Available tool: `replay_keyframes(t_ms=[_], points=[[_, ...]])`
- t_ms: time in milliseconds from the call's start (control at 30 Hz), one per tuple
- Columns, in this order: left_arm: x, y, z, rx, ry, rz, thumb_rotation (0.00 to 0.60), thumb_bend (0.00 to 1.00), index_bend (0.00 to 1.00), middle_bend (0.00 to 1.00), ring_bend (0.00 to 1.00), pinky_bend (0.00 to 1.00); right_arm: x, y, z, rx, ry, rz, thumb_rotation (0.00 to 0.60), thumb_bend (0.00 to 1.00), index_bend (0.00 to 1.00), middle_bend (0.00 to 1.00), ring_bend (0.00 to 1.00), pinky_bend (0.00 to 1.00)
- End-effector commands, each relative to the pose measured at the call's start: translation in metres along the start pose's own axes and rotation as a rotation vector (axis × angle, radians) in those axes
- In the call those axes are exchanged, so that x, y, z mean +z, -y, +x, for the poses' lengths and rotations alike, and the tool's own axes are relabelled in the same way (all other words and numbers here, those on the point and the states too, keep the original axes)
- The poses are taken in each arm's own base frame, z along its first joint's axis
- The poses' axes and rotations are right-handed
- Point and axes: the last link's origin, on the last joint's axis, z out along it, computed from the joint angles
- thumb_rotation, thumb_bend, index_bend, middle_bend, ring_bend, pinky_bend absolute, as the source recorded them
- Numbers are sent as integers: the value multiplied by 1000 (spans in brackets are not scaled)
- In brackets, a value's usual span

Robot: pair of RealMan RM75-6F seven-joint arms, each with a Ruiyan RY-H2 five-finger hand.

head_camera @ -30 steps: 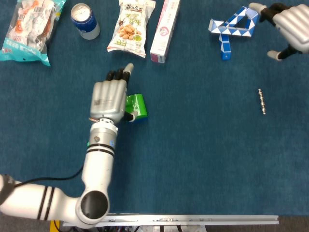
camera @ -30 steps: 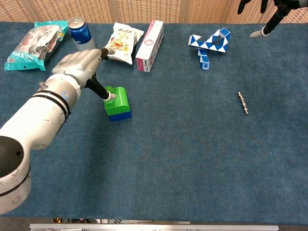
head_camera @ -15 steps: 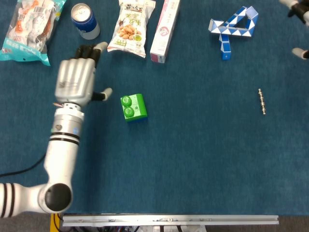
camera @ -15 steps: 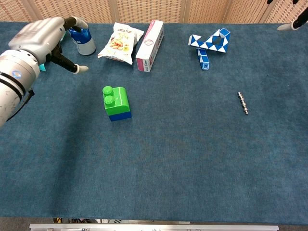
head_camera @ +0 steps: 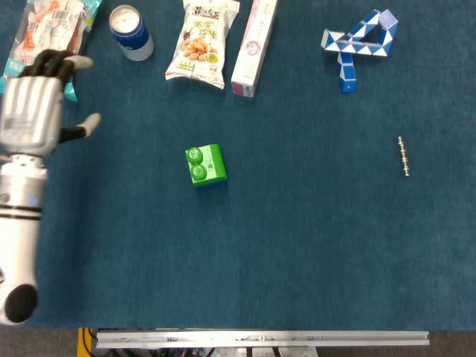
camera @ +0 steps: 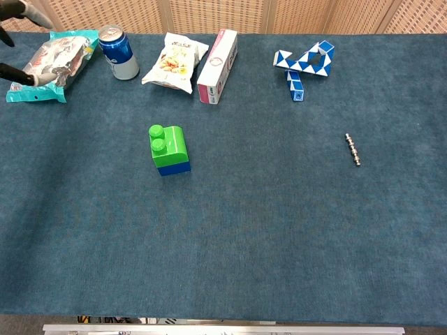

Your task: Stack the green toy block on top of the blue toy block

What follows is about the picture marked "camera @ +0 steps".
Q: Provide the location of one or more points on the green toy brick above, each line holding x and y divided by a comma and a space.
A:
173, 150

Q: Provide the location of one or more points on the white nut snack bag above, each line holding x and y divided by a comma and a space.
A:
173, 63

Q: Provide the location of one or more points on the blue felt table cloth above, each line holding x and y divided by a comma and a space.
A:
223, 244

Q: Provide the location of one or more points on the blue white snake puzzle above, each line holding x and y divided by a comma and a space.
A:
297, 64

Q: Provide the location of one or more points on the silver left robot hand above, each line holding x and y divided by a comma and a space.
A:
14, 74

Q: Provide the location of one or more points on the blue toy brick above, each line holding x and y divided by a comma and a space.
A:
174, 169

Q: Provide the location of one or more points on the blue soda can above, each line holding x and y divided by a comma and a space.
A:
120, 56

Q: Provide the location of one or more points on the wicker folding screen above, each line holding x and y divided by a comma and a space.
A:
216, 15

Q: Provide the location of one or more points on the metal bead rod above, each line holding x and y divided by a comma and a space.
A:
353, 150

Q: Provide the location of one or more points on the teal snack bag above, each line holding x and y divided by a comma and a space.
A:
66, 59

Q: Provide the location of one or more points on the white pink toothpaste box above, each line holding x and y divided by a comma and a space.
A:
218, 66

